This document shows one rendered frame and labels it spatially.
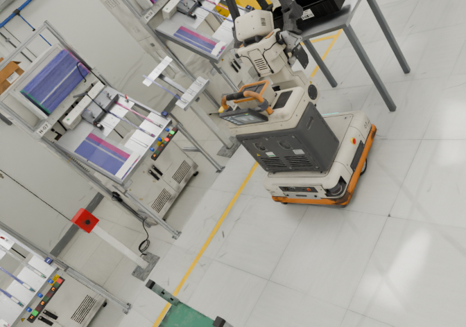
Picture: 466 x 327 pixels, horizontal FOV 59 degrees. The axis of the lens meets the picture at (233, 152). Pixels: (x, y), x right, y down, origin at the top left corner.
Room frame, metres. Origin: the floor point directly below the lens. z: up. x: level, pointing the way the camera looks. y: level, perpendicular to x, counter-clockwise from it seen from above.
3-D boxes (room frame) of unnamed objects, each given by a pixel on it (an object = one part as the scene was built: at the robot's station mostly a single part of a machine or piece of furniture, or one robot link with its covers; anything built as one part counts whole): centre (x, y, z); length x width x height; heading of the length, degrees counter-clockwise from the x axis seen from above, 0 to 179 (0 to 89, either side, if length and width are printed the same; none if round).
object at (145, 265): (3.04, 1.23, 0.39); 0.24 x 0.24 x 0.78; 27
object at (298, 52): (2.50, -0.67, 0.84); 0.28 x 0.16 x 0.22; 32
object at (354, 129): (2.35, -0.42, 0.16); 0.67 x 0.64 x 0.25; 122
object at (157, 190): (3.78, 0.80, 0.31); 0.70 x 0.65 x 0.62; 117
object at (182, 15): (4.29, -0.59, 0.65); 1.01 x 0.73 x 1.29; 27
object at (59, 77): (3.70, 0.69, 1.52); 0.51 x 0.13 x 0.27; 117
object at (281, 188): (2.15, -0.16, 0.23); 0.41 x 0.02 x 0.08; 32
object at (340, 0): (2.74, -1.06, 0.89); 0.57 x 0.17 x 0.11; 32
